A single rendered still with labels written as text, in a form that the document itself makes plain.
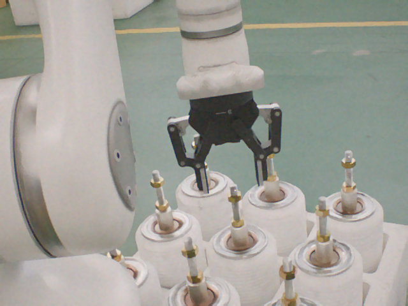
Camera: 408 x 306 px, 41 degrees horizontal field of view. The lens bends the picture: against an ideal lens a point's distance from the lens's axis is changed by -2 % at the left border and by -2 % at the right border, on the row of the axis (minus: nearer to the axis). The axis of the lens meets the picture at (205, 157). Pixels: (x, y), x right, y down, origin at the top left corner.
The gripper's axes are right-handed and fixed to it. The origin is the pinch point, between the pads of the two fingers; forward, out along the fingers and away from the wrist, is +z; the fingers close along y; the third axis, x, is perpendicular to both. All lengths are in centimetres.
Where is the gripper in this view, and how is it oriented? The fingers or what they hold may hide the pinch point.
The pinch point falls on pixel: (232, 178)
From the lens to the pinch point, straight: 70.3
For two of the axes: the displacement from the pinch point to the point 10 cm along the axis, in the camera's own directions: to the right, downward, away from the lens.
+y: -9.9, 1.4, 0.2
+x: 0.5, 4.6, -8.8
